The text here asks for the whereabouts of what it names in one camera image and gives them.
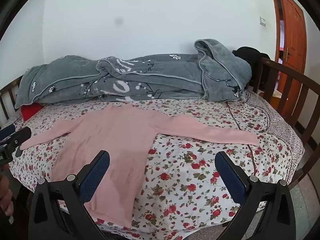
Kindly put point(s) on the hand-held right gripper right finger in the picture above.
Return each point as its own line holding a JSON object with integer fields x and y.
{"x": 228, "y": 175}

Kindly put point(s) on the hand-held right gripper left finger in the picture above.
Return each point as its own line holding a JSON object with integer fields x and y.
{"x": 96, "y": 172}

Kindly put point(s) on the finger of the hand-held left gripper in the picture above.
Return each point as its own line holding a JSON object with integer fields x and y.
{"x": 23, "y": 133}
{"x": 6, "y": 132}

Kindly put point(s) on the pink knit sweater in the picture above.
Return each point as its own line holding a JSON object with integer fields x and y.
{"x": 112, "y": 142}

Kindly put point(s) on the person's left hand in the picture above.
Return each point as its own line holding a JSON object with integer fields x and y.
{"x": 6, "y": 202}

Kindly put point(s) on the red cloth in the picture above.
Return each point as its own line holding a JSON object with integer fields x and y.
{"x": 30, "y": 111}

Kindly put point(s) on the floral bedsheet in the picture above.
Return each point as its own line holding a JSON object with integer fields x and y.
{"x": 187, "y": 167}

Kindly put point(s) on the black garment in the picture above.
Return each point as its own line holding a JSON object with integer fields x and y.
{"x": 247, "y": 53}

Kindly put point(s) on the orange wooden door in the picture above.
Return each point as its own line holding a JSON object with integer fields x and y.
{"x": 292, "y": 30}

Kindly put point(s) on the white wall switch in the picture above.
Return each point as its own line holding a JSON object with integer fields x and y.
{"x": 262, "y": 21}

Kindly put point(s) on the wooden door frame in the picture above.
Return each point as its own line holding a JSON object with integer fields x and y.
{"x": 273, "y": 17}

